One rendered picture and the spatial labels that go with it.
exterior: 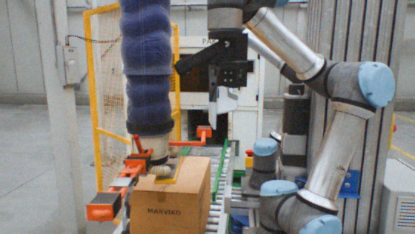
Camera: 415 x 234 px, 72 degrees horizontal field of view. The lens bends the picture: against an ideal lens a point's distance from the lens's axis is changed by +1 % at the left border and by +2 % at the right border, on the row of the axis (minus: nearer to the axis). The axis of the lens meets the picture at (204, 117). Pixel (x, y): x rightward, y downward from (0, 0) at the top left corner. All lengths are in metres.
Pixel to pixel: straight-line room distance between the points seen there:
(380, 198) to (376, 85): 0.51
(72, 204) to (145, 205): 1.16
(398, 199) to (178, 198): 1.01
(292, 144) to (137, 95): 0.69
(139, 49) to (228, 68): 0.74
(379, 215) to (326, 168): 0.45
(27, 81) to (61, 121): 10.48
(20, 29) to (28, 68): 1.44
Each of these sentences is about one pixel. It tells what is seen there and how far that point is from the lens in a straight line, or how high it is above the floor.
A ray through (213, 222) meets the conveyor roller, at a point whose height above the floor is 0.53.
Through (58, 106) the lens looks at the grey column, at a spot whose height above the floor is 1.30.
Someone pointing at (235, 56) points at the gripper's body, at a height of 1.67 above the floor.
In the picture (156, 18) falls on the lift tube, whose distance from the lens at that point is 1.31.
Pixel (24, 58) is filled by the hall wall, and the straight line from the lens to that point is 12.98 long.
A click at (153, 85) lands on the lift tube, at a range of 1.31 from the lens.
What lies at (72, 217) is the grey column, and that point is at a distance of 2.83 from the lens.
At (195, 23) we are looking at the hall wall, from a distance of 10.39.
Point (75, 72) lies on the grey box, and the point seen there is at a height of 1.57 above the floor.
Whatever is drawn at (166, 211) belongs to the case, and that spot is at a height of 0.83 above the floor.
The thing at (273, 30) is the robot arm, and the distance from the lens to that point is 0.82.
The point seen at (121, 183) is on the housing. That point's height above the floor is 1.26.
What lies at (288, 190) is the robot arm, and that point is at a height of 1.27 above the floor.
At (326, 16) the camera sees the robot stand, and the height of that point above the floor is 1.80.
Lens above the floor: 1.66
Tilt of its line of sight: 11 degrees down
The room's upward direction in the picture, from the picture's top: straight up
